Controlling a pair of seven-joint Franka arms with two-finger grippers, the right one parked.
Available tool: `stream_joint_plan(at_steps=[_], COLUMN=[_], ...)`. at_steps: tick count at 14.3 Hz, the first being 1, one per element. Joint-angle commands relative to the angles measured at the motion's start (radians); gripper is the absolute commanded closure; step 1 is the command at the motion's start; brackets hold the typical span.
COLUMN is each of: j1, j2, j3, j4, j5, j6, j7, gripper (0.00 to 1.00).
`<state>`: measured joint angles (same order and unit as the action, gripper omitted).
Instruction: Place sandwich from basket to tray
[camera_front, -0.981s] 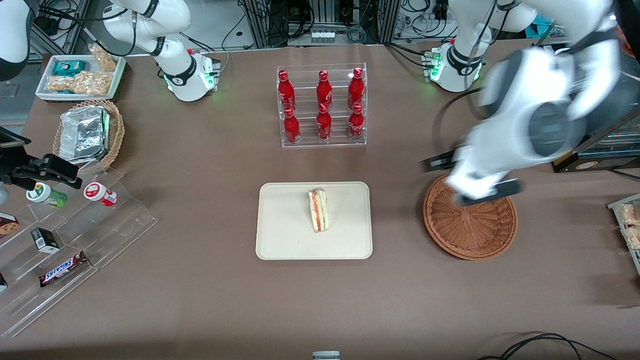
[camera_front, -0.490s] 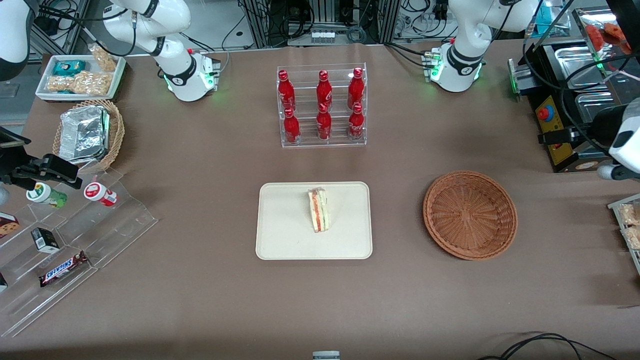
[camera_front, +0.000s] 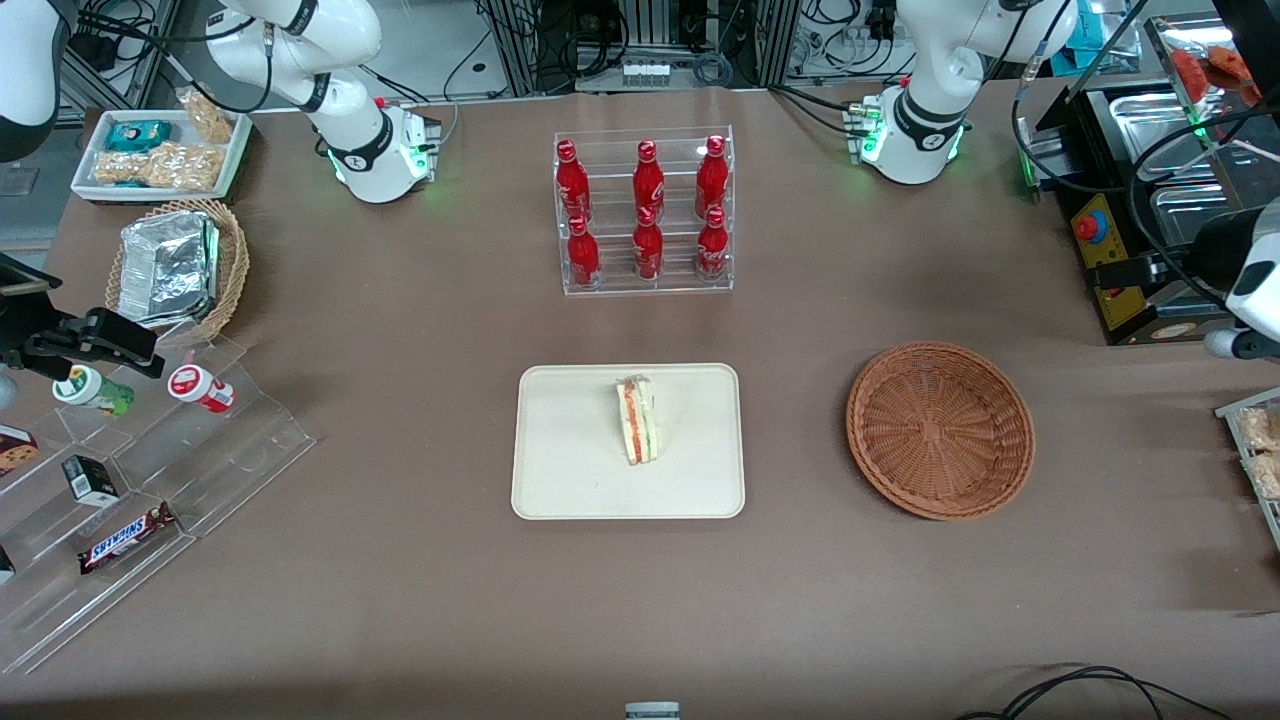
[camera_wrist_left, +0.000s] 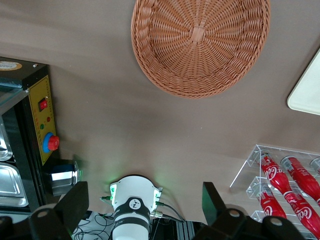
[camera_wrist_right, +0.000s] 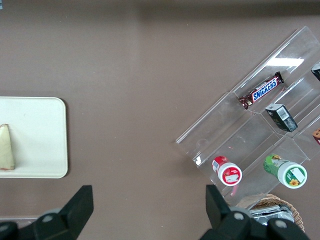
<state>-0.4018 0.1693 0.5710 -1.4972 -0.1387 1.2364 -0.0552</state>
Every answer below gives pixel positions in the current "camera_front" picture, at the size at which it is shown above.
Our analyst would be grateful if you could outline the red cola bottle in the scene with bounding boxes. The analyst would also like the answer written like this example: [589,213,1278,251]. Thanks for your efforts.
[695,135,730,217]
[567,215,602,290]
[632,140,667,216]
[696,205,730,282]
[632,205,665,282]
[555,140,592,224]

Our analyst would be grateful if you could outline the clear acrylic bottle rack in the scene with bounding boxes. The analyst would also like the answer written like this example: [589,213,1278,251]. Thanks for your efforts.
[553,125,735,297]

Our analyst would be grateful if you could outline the white wire snack tray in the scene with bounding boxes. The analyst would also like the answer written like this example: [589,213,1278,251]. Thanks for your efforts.
[1214,387,1280,552]

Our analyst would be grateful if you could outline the teal snack packet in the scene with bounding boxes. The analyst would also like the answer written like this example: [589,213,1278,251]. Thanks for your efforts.
[105,119,174,154]

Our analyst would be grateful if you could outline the oval tan wicker basket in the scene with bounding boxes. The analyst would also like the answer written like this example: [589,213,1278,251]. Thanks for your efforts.
[105,198,251,348]

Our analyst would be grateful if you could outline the clear bag of nut brittle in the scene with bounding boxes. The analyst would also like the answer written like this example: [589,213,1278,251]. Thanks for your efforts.
[94,142,223,192]

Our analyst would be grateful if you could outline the yellow emergency stop box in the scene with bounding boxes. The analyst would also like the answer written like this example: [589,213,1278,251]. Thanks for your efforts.
[1069,192,1153,342]

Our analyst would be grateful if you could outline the white bottle with green label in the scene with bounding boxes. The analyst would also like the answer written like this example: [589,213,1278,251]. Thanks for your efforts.
[52,364,136,418]

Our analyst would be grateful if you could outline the black floor cable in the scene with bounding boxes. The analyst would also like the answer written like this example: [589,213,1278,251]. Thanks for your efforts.
[955,664,1237,720]

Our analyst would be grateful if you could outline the clear bag of nuts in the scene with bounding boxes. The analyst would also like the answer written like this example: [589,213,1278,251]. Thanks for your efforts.
[177,87,237,145]

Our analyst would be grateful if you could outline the clear acrylic stepped shelf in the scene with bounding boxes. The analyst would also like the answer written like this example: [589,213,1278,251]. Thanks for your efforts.
[0,335,318,676]

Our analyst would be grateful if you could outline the red food packet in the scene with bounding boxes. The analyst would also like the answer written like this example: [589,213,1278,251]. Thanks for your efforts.
[1172,45,1256,101]

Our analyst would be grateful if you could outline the white bottle with red label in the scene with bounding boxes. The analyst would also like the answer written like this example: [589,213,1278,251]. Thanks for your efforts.
[167,364,237,415]

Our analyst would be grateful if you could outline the round brown wicker basket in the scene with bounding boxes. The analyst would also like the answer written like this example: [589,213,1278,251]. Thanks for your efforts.
[846,342,1036,522]

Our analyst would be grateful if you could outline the cream plastic tray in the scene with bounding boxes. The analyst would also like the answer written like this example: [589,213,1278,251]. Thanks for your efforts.
[511,363,747,521]

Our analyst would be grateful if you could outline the small black box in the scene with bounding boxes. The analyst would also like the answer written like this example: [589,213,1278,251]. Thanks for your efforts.
[61,454,121,508]

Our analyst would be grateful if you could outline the brown cookie box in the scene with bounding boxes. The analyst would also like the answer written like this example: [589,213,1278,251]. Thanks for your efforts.
[0,424,41,478]

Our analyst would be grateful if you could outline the teal box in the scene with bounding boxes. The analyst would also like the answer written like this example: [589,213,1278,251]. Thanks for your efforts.
[1062,0,1133,53]

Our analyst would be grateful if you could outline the black flat plate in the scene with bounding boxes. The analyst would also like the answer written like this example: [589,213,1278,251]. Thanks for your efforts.
[0,253,63,299]

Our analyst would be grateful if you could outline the triangular sandwich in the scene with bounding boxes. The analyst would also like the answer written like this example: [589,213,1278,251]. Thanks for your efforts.
[614,374,662,468]

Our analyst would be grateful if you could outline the white rectangular snack tray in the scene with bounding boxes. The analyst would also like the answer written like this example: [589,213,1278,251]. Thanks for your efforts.
[70,108,253,202]

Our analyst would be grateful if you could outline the snickers chocolate bar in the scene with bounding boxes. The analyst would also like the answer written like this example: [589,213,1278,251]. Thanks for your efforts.
[78,501,178,576]

